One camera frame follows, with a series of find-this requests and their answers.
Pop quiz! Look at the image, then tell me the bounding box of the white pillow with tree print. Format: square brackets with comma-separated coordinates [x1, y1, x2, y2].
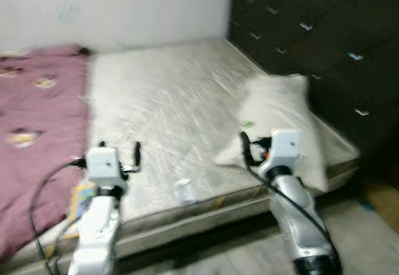
[215, 74, 330, 193]

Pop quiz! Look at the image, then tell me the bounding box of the colourful children's book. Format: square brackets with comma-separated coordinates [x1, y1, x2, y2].
[66, 185, 95, 238]

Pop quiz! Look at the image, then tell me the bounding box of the white plastic wrapper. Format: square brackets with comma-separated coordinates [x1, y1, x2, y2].
[174, 178, 196, 205]

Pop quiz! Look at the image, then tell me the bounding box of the cream quilted mattress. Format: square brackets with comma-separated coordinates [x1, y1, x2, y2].
[0, 37, 361, 271]

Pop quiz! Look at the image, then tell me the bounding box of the purple cartoon print blanket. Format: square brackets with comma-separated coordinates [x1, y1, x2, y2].
[0, 44, 92, 260]

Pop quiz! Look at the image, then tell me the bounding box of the dark tufted headboard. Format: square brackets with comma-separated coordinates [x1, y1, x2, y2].
[228, 0, 399, 182]

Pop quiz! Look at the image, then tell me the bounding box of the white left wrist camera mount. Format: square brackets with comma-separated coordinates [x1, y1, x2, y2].
[86, 147, 121, 186]

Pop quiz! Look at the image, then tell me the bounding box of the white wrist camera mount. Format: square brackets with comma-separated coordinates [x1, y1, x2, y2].
[269, 130, 304, 169]
[86, 147, 121, 186]

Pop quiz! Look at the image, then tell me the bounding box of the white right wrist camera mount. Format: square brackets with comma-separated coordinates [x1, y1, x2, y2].
[269, 130, 304, 169]

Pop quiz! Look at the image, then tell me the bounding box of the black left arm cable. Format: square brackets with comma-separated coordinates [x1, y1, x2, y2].
[28, 157, 88, 275]

